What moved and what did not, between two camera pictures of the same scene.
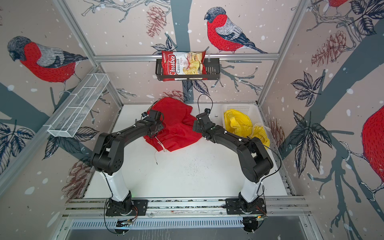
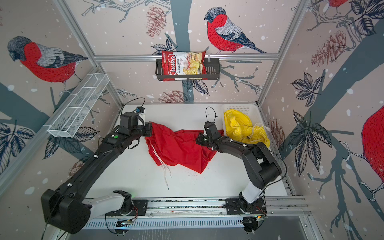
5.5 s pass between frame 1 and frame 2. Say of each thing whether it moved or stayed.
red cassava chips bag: stayed
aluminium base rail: stayed
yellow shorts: stayed
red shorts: moved
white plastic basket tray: stayed
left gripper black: moved
